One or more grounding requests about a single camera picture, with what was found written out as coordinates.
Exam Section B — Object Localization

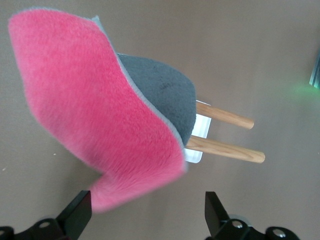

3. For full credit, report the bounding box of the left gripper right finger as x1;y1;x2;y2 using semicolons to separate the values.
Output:
205;191;300;240

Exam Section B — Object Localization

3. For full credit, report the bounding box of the pink towel with grey back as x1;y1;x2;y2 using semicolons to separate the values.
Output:
7;8;198;215

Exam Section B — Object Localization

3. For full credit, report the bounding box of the white rack with wooden bars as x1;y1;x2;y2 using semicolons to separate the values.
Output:
183;99;266;165

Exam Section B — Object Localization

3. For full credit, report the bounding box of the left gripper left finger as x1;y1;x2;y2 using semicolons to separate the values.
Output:
0;190;93;240

